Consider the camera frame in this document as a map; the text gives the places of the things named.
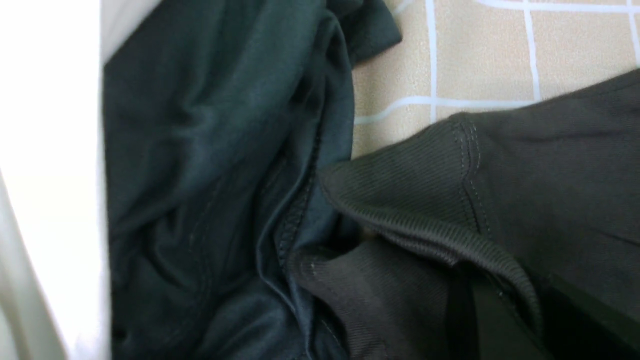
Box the peach grid tablecloth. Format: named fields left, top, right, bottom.
left=352, top=0, right=640, bottom=157

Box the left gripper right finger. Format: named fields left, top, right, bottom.
left=545, top=276, right=640, bottom=351

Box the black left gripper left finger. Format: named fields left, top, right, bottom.
left=470, top=277, right=547, bottom=360

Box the dark gray long-sleeved shirt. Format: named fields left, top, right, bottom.
left=288, top=70, right=640, bottom=360

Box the dark teal crumpled garment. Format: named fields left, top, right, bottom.
left=103, top=0, right=402, bottom=360

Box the white crumpled garment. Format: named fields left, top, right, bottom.
left=0, top=0, right=158, bottom=360

